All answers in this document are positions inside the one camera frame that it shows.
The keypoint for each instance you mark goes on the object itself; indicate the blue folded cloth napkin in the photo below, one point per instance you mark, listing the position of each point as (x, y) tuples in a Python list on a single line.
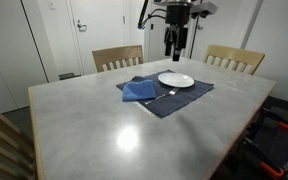
[(142, 90)]

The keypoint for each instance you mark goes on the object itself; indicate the black orange clamp far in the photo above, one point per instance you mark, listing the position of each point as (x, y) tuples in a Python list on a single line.
[(281, 121)]

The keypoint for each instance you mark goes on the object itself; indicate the silver metal fork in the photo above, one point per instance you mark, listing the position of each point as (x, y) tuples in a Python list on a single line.
[(170, 93)]

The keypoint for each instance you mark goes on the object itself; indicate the wooden chair foreground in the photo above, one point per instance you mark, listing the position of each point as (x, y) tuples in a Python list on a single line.
[(17, 153)]

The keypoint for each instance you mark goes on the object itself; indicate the white light switch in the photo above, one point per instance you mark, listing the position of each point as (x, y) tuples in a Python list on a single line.
[(51, 5)]

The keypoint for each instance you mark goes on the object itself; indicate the white round plate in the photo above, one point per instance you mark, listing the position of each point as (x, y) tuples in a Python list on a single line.
[(176, 80)]

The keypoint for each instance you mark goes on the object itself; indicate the wooden chair near stove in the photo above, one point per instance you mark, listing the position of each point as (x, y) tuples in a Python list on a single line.
[(244, 61)]

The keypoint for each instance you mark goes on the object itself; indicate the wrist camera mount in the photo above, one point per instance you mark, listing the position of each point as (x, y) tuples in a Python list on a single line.
[(203, 10)]

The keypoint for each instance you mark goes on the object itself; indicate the wooden chair near door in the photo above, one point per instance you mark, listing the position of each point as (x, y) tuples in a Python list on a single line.
[(117, 57)]

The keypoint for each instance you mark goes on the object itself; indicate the black orange clamp near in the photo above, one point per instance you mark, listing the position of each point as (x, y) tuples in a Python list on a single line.
[(265, 163)]

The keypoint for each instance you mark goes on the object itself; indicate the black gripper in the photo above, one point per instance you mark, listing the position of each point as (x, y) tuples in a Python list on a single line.
[(177, 17)]

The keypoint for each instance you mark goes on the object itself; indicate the black orange clamp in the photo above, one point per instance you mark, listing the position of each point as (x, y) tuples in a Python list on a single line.
[(281, 121), (265, 163)]

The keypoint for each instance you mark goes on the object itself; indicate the dark blue placemat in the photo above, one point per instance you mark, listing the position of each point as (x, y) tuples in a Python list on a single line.
[(169, 104)]

